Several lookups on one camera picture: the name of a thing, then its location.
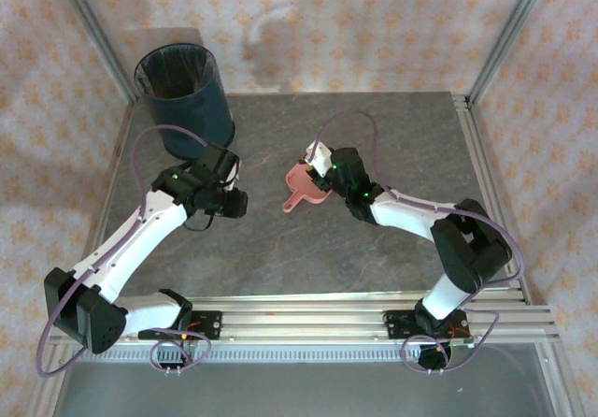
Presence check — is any grey metal sheet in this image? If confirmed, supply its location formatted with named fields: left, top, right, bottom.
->
left=50, top=360, right=562, bottom=417

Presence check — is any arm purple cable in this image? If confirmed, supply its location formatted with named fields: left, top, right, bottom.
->
left=36, top=124, right=211, bottom=380
left=315, top=109, right=527, bottom=375

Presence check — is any grey slotted cable duct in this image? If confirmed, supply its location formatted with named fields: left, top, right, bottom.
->
left=69, top=345, right=552, bottom=366

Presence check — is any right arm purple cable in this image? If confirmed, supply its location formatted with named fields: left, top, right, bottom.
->
left=315, top=109, right=527, bottom=375

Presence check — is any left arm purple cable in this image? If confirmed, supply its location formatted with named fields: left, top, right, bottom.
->
left=36, top=124, right=211, bottom=380

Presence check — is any pink plastic dustpan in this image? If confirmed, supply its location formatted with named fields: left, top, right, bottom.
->
left=281, top=160, right=335, bottom=215

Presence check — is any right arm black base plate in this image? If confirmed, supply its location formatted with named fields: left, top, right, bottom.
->
left=382, top=309, right=424, bottom=342

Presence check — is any dark blue trash bin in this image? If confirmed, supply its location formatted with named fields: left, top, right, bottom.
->
left=134, top=42, right=236, bottom=161

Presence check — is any orange patterned backdrop cloth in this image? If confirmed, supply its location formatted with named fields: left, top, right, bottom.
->
left=0, top=0, right=598, bottom=417

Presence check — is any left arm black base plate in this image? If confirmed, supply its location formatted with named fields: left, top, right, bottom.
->
left=137, top=310, right=223, bottom=342

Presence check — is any black cable connector block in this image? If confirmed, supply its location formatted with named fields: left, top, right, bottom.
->
left=418, top=345, right=452, bottom=371
left=156, top=344, right=192, bottom=369

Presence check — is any aluminium frame post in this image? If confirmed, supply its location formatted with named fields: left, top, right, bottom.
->
left=466, top=0, right=555, bottom=105
left=50, top=0, right=139, bottom=106

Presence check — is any wide aluminium mounting rail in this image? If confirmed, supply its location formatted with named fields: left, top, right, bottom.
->
left=49, top=289, right=560, bottom=346

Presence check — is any black plastic bin liner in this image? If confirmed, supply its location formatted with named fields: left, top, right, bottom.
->
left=134, top=42, right=219, bottom=98

